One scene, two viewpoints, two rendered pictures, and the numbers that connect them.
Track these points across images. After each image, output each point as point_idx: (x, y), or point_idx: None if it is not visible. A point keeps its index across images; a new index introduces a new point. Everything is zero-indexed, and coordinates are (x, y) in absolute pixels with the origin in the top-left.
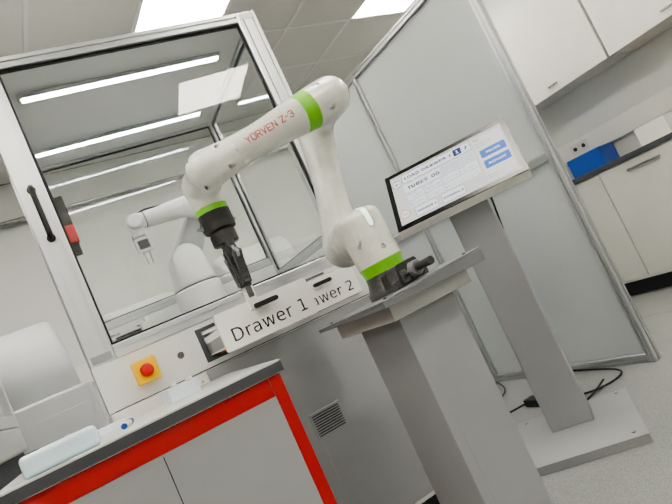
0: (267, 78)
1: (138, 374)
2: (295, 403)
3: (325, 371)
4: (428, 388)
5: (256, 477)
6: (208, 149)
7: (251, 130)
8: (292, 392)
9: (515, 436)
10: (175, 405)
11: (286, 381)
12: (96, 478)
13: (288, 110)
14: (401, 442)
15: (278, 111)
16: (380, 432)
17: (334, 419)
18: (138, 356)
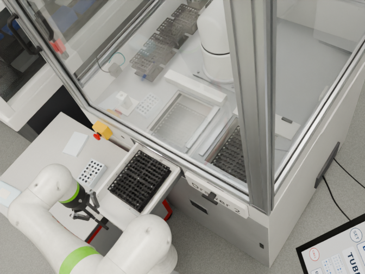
0: (236, 76)
1: (95, 131)
2: (182, 191)
3: (204, 201)
4: None
5: None
6: (12, 220)
7: (34, 244)
8: (182, 188)
9: None
10: (50, 212)
11: (180, 185)
12: None
13: (54, 271)
14: (237, 239)
15: (49, 262)
16: (226, 229)
17: (201, 209)
18: (101, 120)
